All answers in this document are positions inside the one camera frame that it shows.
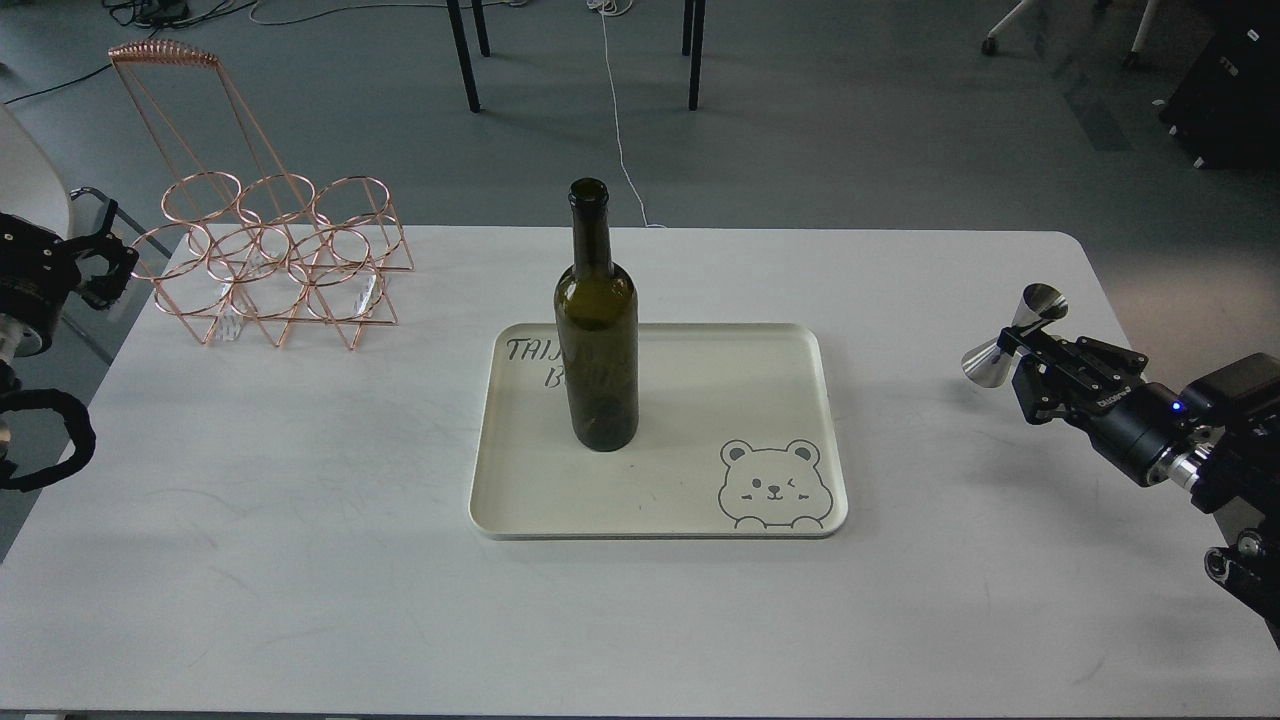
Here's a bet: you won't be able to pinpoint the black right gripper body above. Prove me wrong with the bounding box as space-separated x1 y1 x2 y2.
1070 382 1210 487

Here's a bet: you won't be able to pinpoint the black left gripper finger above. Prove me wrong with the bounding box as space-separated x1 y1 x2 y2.
68 229 140 311

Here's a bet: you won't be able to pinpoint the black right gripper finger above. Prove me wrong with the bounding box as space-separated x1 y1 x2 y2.
1009 331 1085 427
1039 319 1148 396

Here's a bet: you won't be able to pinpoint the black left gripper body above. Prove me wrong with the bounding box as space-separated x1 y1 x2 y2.
1 213 81 356

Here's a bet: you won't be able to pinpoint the steel double jigger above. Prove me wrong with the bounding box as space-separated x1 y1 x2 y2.
961 283 1068 388

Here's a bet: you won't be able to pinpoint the dark green wine bottle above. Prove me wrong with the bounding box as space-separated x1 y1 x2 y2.
553 178 639 452

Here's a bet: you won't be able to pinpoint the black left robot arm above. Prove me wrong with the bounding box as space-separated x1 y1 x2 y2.
1 202 140 492

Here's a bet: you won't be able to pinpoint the black equipment case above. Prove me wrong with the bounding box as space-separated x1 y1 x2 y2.
1158 1 1279 169

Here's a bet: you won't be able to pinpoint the cream bear serving tray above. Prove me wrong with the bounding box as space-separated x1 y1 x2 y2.
468 323 849 541

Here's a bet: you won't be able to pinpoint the black table legs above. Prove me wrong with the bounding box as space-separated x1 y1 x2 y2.
445 0 707 113

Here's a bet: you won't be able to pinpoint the copper wire bottle rack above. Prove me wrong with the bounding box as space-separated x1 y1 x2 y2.
108 38 415 350

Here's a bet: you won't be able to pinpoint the white floor cable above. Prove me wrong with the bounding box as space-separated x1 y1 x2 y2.
585 0 666 229

